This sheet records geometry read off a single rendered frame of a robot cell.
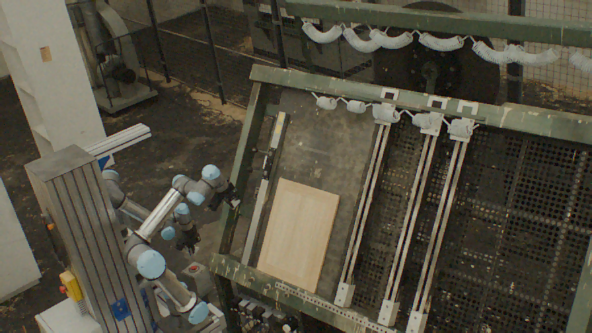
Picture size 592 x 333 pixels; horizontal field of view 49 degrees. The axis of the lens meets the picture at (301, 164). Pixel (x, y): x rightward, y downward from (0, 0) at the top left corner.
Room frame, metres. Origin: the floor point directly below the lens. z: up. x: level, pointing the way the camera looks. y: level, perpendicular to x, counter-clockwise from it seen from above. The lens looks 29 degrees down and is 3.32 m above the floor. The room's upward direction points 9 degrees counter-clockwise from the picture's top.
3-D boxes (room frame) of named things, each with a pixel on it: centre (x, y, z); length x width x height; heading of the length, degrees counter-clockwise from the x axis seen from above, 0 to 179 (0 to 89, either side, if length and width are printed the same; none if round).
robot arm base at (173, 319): (2.61, 0.72, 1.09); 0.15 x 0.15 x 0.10
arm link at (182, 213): (3.20, 0.72, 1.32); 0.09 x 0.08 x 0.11; 101
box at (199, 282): (3.19, 0.73, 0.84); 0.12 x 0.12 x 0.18; 47
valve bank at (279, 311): (2.94, 0.36, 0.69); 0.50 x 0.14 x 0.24; 47
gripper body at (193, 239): (3.21, 0.71, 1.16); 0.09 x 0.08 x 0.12; 137
